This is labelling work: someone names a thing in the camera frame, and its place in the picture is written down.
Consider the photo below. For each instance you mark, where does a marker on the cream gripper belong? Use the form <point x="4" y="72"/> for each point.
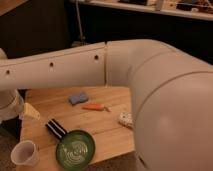
<point x="29" y="112"/>

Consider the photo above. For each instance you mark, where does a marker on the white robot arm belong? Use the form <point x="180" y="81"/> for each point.
<point x="171" y="94"/>

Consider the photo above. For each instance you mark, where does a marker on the white ceramic cup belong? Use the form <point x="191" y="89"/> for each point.
<point x="25" y="153"/>

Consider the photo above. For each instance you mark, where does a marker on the blue sponge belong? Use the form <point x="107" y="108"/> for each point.
<point x="78" y="98"/>

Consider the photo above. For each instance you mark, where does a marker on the green glass plate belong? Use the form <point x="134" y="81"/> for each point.
<point x="75" y="150"/>

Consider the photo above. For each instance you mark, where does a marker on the thin metal pole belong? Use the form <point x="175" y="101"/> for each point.
<point x="82" y="38"/>

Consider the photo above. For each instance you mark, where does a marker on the white shelf with clutter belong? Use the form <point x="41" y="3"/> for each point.
<point x="147" y="9"/>

